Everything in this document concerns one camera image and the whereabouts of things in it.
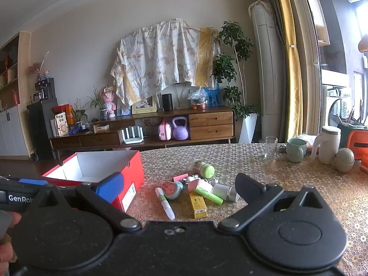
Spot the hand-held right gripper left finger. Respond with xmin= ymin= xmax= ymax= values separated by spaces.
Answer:
xmin=27 ymin=172 xmax=143 ymax=233

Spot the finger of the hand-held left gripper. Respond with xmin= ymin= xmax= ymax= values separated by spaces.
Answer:
xmin=0 ymin=175 xmax=51 ymax=191

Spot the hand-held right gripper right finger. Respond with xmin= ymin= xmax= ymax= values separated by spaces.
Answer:
xmin=218 ymin=173 xmax=334 ymax=232

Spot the red cardboard box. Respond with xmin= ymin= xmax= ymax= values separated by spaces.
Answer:
xmin=42 ymin=150 xmax=145 ymax=212

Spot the green highlighter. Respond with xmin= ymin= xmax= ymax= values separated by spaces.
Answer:
xmin=195 ymin=186 xmax=224 ymax=205

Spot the yellow small box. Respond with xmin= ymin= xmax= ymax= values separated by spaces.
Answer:
xmin=188 ymin=192 xmax=208 ymax=219

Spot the white green pen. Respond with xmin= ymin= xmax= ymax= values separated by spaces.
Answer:
xmin=155 ymin=187 xmax=175 ymax=221

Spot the teal pink toy case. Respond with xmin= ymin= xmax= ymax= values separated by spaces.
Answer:
xmin=161 ymin=181 xmax=184 ymax=200

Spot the person's left hand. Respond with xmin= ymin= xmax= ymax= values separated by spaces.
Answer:
xmin=0 ymin=211 xmax=23 ymax=265

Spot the clear drinking glass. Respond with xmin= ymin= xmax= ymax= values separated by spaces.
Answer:
xmin=264 ymin=136 xmax=278 ymax=158

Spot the white router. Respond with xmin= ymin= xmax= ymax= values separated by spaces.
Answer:
xmin=121 ymin=126 xmax=144 ymax=145

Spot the white cabinet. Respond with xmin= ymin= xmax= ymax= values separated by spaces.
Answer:
xmin=0 ymin=105 xmax=29 ymax=160

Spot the potted tree white planter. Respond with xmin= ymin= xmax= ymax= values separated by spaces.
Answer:
xmin=212 ymin=21 xmax=261 ymax=144

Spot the pale green mug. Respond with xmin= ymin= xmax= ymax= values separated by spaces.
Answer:
xmin=287 ymin=138 xmax=308 ymax=162

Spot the black water dispenser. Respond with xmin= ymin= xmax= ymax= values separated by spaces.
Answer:
xmin=26 ymin=78 xmax=58 ymax=160

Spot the white snack bag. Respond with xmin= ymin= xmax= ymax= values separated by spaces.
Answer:
xmin=55 ymin=113 xmax=69 ymax=137

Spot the wooden tv cabinet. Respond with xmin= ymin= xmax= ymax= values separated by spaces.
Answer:
xmin=49 ymin=106 xmax=236 ymax=157

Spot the small potted plant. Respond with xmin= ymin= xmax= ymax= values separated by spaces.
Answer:
xmin=88 ymin=86 xmax=108 ymax=120
xmin=69 ymin=99 xmax=88 ymax=128

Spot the orange box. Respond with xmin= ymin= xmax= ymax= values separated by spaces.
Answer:
xmin=65 ymin=104 xmax=75 ymax=125

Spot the pink toy suitcase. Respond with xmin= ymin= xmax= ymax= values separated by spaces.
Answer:
xmin=158 ymin=121 xmax=172 ymax=141

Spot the purple kettlebell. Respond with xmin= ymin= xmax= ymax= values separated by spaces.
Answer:
xmin=172 ymin=116 xmax=189 ymax=141

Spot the pink doll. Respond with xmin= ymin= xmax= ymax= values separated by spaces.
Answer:
xmin=100 ymin=86 xmax=117 ymax=118

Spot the white jug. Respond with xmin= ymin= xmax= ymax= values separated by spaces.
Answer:
xmin=310 ymin=126 xmax=341 ymax=164

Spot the blue plastic stool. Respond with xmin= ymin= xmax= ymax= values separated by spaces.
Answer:
xmin=204 ymin=86 xmax=222 ymax=107

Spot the clear plastic bag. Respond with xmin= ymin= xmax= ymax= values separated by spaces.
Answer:
xmin=188 ymin=88 xmax=208 ymax=110

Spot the round beige container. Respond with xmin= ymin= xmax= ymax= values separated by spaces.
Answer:
xmin=334 ymin=148 xmax=355 ymax=173

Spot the white standing air conditioner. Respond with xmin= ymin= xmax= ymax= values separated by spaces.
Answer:
xmin=249 ymin=1 xmax=288 ymax=144

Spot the white washing machine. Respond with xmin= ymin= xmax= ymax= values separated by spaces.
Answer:
xmin=322 ymin=83 xmax=353 ymax=141

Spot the yellow curtain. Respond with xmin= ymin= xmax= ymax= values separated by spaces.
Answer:
xmin=272 ymin=0 xmax=305 ymax=144

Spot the orange stool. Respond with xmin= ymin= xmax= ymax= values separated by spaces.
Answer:
xmin=346 ymin=129 xmax=368 ymax=161

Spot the floral cloth cover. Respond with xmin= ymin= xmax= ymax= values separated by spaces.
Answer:
xmin=111 ymin=18 xmax=221 ymax=107

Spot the cream photo frame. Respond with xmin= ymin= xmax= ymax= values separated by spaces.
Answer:
xmin=132 ymin=96 xmax=158 ymax=115

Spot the wooden wall shelf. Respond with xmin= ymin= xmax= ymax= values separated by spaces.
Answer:
xmin=0 ymin=32 xmax=31 ymax=112

